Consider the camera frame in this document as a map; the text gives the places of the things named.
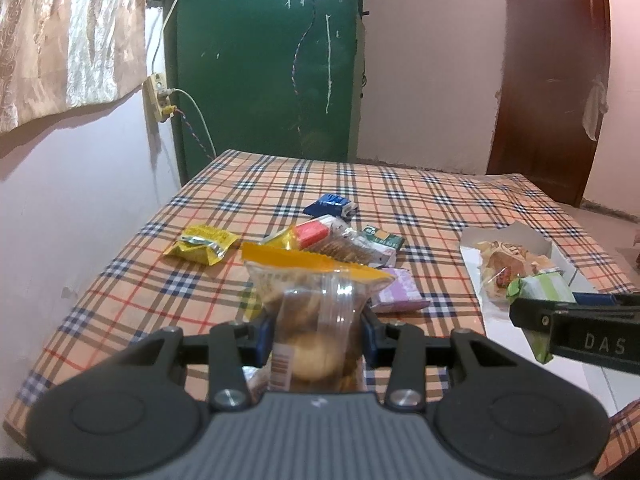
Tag purple snack packet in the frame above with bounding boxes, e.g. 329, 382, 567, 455
369, 267, 432, 314

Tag cream wall socket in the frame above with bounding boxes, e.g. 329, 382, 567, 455
142, 72, 174, 124

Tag green white cracker packet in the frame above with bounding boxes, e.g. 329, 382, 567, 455
361, 224, 405, 267

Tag light green snack packet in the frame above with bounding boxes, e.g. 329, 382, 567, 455
506, 269, 578, 366

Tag clear cookie bag yellow top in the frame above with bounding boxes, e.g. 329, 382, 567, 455
241, 241, 396, 394

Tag red blue braided cable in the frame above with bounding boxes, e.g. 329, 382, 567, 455
169, 106, 217, 162

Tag white cloth on door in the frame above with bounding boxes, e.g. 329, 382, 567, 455
582, 74, 610, 142

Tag beige patterned curtain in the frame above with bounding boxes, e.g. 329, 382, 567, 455
0, 0, 149, 134

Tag red label snack packet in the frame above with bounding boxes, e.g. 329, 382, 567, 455
257, 214, 351, 252

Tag white cardboard box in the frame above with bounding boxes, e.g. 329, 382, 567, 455
459, 220, 632, 418

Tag yellow snack packet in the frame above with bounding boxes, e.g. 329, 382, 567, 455
164, 222, 239, 266

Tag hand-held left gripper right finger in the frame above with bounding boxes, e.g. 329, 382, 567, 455
361, 309, 502, 411

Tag clear brown biscuit packet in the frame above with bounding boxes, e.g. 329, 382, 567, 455
310, 227, 382, 267

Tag brown wooden door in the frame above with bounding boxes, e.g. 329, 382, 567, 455
486, 0, 613, 209

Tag green metal cabinet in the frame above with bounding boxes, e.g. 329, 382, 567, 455
162, 0, 367, 187

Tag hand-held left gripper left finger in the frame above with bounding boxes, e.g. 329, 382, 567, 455
135, 316, 275, 412

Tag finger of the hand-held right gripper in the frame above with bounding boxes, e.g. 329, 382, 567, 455
571, 291, 640, 307
509, 297, 640, 377

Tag white power cable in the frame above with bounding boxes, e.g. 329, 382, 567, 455
149, 0, 195, 77
170, 88, 218, 160

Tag blue snack packet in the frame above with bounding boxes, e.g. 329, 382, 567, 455
303, 193, 360, 220

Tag plaid tablecloth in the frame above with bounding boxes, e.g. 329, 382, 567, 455
2, 149, 640, 480

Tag clear pastry packet round print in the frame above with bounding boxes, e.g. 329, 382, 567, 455
472, 239, 551, 306

